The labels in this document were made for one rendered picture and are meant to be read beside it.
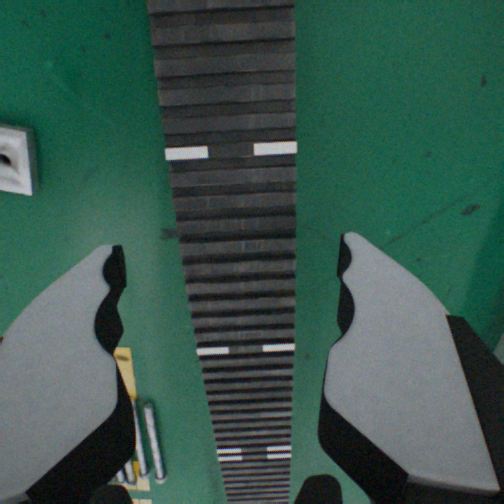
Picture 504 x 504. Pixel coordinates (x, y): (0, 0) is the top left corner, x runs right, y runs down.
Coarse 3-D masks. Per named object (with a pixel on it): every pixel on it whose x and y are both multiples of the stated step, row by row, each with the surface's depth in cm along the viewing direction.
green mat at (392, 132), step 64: (0, 0) 13; (64, 0) 13; (128, 0) 13; (320, 0) 13; (384, 0) 13; (448, 0) 13; (0, 64) 14; (64, 64) 14; (128, 64) 14; (320, 64) 14; (384, 64) 14; (448, 64) 15; (64, 128) 16; (128, 128) 16; (320, 128) 16; (384, 128) 16; (448, 128) 16; (0, 192) 17; (64, 192) 17; (128, 192) 17; (320, 192) 17; (384, 192) 18; (448, 192) 18; (0, 256) 19; (64, 256) 19; (128, 256) 19; (320, 256) 19; (448, 256) 20; (0, 320) 21; (128, 320) 22; (320, 320) 22; (192, 384) 25; (320, 384) 25; (192, 448) 30; (320, 448) 30
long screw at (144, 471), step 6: (132, 396) 25; (132, 402) 25; (138, 420) 27; (138, 426) 27; (138, 432) 27; (138, 438) 27; (138, 444) 28; (138, 450) 28; (138, 456) 29; (144, 456) 29; (144, 462) 29; (144, 468) 30; (144, 474) 30
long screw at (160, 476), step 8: (144, 408) 26; (152, 408) 26; (152, 416) 26; (152, 424) 27; (152, 432) 27; (152, 440) 28; (152, 448) 28; (160, 456) 29; (160, 464) 30; (160, 472) 30; (160, 480) 30
